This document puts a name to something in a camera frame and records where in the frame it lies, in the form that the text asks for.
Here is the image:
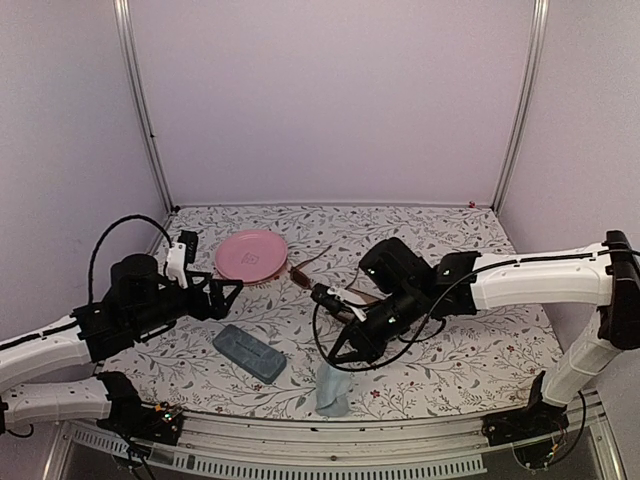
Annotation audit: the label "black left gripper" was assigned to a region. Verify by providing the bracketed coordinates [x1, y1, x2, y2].
[131, 270, 243, 337]

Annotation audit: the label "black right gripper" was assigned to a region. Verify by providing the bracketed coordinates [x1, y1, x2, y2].
[327, 284, 424, 364]

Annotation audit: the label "light blue cloth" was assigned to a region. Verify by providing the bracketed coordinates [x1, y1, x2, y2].
[315, 363, 352, 418]

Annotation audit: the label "grey case green lining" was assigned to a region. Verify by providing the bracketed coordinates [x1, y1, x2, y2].
[213, 325, 287, 384]

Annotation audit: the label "black glasses case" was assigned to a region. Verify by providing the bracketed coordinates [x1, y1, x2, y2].
[327, 287, 382, 323]

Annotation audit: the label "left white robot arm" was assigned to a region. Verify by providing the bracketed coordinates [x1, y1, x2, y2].
[1, 254, 244, 444]

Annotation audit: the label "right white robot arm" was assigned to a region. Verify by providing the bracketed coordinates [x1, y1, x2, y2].
[327, 230, 639, 436]

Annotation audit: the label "brown sunglasses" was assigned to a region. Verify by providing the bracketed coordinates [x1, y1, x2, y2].
[289, 245, 332, 290]

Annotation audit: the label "pink plate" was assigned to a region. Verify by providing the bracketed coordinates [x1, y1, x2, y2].
[214, 230, 288, 284]

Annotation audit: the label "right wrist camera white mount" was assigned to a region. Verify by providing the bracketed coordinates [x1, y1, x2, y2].
[311, 284, 366, 322]

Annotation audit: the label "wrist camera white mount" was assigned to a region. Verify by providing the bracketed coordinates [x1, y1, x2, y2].
[164, 230, 199, 289]
[311, 284, 366, 322]

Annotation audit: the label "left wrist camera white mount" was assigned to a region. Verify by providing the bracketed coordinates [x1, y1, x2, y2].
[164, 230, 199, 289]

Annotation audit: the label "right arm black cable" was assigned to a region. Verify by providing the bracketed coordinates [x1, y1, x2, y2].
[312, 279, 481, 372]

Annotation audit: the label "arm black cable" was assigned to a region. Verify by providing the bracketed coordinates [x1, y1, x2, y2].
[312, 279, 481, 372]
[87, 214, 174, 306]

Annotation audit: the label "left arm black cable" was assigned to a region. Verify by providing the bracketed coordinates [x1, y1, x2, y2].
[87, 214, 174, 306]

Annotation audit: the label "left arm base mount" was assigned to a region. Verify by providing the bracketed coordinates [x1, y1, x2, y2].
[96, 372, 184, 446]

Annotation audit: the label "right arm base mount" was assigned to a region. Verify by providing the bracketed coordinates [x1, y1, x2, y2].
[481, 372, 587, 471]

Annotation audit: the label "front aluminium rail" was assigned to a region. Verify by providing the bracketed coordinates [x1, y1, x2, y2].
[43, 376, 628, 479]

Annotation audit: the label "left aluminium frame post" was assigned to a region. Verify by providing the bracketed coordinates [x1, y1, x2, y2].
[113, 0, 175, 214]

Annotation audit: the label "aluminium frame post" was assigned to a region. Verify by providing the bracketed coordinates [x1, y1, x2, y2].
[113, 0, 175, 214]
[491, 0, 550, 216]

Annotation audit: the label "right aluminium frame post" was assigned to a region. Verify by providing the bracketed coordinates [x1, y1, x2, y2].
[491, 0, 550, 216]

